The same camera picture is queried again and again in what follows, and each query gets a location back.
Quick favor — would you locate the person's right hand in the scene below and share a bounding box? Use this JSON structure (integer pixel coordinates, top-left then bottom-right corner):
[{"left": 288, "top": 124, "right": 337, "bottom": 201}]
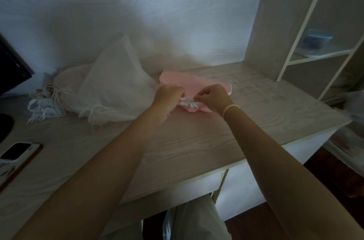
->
[{"left": 194, "top": 84, "right": 234, "bottom": 115}]

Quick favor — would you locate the person's left hand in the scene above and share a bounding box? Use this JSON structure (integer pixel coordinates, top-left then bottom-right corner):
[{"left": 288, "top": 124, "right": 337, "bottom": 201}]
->
[{"left": 151, "top": 84, "right": 186, "bottom": 118}]

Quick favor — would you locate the pink drawstring cloth bag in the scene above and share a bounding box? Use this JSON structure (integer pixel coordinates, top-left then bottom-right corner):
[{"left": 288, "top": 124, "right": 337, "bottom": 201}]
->
[{"left": 159, "top": 70, "right": 233, "bottom": 113}]

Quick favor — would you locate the person's left forearm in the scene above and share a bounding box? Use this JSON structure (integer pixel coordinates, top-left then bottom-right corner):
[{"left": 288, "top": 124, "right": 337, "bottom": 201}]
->
[{"left": 11, "top": 105, "right": 171, "bottom": 240}]

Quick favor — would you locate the person's right forearm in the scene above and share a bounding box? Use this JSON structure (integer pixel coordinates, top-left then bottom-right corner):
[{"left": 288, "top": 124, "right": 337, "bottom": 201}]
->
[{"left": 223, "top": 105, "right": 364, "bottom": 240}]

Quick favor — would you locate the cream wristband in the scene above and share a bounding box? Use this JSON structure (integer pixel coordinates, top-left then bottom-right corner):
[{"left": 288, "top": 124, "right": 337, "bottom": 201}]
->
[{"left": 223, "top": 104, "right": 240, "bottom": 120}]

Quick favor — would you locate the white translucent cloth bag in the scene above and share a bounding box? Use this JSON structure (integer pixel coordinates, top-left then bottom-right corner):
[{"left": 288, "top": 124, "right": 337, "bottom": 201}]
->
[{"left": 77, "top": 35, "right": 160, "bottom": 132}]

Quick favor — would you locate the wooden shelf unit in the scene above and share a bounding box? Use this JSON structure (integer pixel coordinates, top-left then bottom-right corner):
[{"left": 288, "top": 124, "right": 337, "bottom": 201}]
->
[{"left": 244, "top": 0, "right": 364, "bottom": 104}]

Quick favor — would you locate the blue lidded container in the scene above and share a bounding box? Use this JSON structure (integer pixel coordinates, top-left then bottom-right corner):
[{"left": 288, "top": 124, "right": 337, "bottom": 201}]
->
[{"left": 301, "top": 28, "right": 334, "bottom": 50}]

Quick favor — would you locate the clear plastic bag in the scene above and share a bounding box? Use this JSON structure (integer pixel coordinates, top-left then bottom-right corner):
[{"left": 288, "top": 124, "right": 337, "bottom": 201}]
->
[{"left": 323, "top": 89, "right": 364, "bottom": 178}]

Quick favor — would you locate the black monitor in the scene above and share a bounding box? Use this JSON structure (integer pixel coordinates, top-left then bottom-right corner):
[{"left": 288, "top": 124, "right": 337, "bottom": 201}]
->
[{"left": 0, "top": 32, "right": 35, "bottom": 98}]

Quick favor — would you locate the smartphone in brown case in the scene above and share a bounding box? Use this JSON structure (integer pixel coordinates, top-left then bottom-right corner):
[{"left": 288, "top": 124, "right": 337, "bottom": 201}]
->
[{"left": 0, "top": 142, "right": 44, "bottom": 192}]

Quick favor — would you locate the black monitor stand base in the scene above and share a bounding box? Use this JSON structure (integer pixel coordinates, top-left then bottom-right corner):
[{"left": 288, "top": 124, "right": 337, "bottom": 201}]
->
[{"left": 0, "top": 114, "right": 14, "bottom": 143}]

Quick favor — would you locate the pile of white drawstring bags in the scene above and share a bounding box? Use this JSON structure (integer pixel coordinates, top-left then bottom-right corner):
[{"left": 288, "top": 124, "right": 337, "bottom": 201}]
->
[{"left": 27, "top": 64, "right": 94, "bottom": 124}]

